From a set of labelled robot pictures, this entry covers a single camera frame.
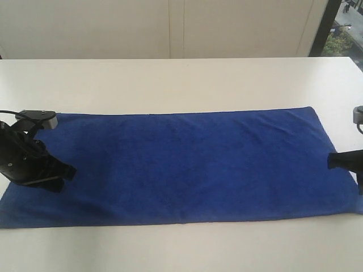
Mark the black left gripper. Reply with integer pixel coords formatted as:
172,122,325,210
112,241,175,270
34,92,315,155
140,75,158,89
1,121,77,193

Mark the blue towel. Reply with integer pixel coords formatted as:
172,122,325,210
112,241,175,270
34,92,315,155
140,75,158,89
1,107,362,228

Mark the black window frame post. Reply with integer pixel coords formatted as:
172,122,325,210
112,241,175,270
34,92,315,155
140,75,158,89
309,0,341,57

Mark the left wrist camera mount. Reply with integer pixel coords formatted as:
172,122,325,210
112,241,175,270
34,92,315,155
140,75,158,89
15,110,58,131

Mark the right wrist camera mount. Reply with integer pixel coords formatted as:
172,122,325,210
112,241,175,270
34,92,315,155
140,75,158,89
353,105,363,125

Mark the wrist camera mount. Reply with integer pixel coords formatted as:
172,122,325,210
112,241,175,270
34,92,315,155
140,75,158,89
353,105,363,125
15,110,58,131

